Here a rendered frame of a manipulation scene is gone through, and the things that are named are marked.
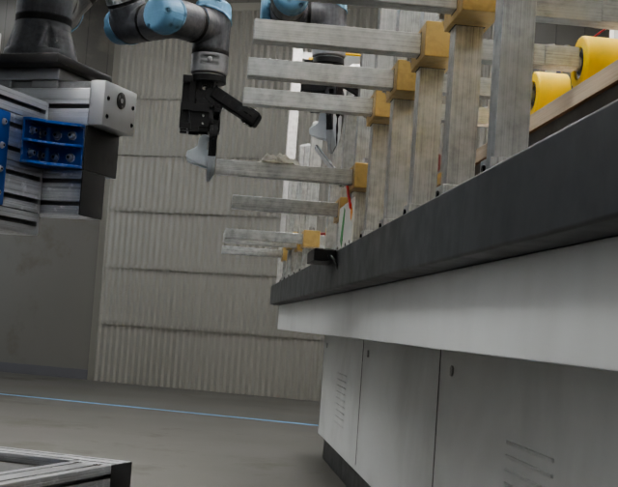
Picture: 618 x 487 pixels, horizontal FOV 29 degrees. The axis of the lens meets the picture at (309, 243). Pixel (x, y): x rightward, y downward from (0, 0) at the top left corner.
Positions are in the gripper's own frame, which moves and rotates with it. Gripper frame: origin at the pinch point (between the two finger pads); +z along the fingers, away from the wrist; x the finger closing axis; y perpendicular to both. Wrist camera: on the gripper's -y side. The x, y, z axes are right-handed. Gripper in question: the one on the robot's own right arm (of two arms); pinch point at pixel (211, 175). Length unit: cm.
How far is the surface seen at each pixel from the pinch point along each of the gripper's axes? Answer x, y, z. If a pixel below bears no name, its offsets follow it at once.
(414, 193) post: 73, -29, 9
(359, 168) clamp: 5.2, -29.2, -3.1
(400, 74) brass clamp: 55, -29, -12
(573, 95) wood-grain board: 78, -50, -6
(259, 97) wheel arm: 26.6, -7.6, -11.7
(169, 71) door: -711, 43, -164
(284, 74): 52, -11, -11
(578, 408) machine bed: 86, -51, 37
